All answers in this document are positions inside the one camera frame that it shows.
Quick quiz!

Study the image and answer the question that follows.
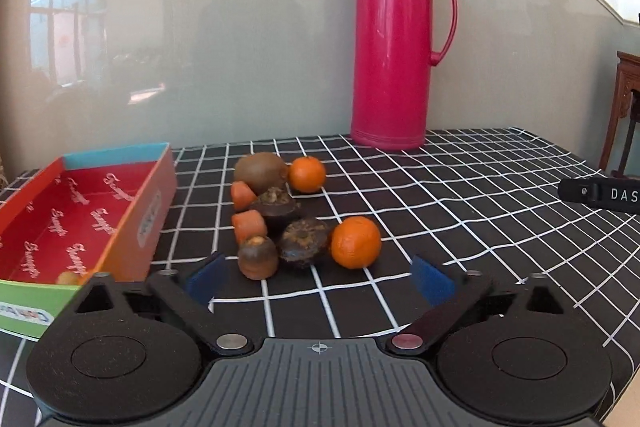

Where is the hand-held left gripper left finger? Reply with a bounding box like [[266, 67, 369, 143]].
[[74, 252, 253, 355]]

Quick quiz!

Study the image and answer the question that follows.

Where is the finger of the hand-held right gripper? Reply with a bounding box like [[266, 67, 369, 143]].
[[557, 178, 596, 206]]

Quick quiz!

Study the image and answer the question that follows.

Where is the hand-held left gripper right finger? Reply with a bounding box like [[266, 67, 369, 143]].
[[387, 255, 565, 353]]

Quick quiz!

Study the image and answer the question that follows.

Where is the dark brown water chestnut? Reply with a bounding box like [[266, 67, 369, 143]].
[[237, 234, 279, 280], [248, 188, 302, 235], [278, 218, 332, 265]]

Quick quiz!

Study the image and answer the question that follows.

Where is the orange carrot piece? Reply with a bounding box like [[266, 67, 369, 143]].
[[232, 210, 268, 245], [231, 181, 258, 212]]

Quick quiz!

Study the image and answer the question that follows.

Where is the large orange tangerine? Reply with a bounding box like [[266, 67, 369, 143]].
[[330, 216, 382, 270]]

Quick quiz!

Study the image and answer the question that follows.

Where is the brown kiwi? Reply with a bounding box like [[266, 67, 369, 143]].
[[233, 152, 290, 196]]

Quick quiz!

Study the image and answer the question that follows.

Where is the colourful cardboard box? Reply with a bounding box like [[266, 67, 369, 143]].
[[0, 143, 178, 340]]

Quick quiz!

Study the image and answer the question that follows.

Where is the small orange tangerine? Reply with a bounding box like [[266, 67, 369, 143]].
[[288, 156, 327, 194]]

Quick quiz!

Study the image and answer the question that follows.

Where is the carved wooden furniture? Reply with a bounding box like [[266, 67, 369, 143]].
[[598, 51, 640, 180]]

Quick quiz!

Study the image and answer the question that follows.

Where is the black white checked tablecloth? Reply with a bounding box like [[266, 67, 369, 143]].
[[0, 127, 640, 427]]

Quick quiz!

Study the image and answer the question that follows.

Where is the red thermos jug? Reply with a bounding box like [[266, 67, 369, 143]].
[[350, 0, 458, 151]]

